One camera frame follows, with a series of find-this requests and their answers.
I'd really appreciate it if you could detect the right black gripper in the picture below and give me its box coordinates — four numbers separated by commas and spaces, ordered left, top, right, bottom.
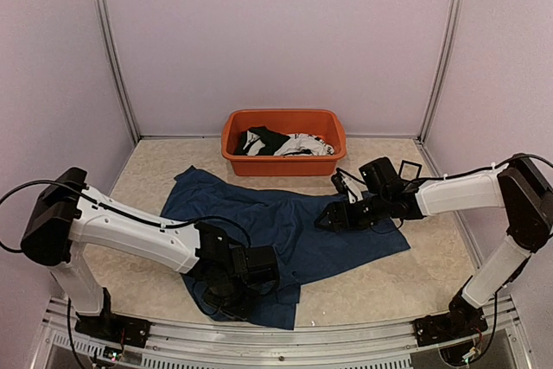
315, 191, 391, 232

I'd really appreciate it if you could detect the dark blue t-shirt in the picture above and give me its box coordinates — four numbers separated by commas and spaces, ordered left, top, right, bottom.
161, 167, 410, 330

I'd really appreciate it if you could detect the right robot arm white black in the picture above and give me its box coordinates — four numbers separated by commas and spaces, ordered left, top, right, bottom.
315, 153, 552, 338

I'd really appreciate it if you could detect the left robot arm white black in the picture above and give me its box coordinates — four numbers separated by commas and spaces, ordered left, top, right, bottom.
1, 167, 280, 339

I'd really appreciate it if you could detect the black square display box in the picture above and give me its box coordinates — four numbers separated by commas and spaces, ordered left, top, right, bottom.
398, 160, 423, 181

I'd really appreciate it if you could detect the orange plastic tub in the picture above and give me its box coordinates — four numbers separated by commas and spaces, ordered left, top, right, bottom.
221, 109, 346, 176

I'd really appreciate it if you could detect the black and white garment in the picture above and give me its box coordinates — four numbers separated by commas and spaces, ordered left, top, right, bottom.
233, 126, 335, 156

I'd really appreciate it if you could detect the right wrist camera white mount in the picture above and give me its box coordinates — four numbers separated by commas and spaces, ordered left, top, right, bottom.
331, 168, 363, 204

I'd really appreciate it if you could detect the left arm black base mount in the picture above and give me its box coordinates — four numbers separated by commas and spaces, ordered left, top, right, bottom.
75, 315, 152, 348

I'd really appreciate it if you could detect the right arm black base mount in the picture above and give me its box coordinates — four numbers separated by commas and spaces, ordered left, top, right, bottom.
412, 313, 488, 347

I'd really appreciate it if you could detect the right aluminium corner post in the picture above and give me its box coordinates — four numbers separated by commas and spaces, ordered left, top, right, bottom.
417, 0, 463, 146

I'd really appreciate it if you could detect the aluminium corner post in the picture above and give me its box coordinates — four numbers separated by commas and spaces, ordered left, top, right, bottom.
94, 0, 142, 145
417, 0, 463, 146

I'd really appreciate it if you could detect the left aluminium corner post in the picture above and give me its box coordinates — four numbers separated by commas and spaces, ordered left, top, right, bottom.
94, 0, 142, 145

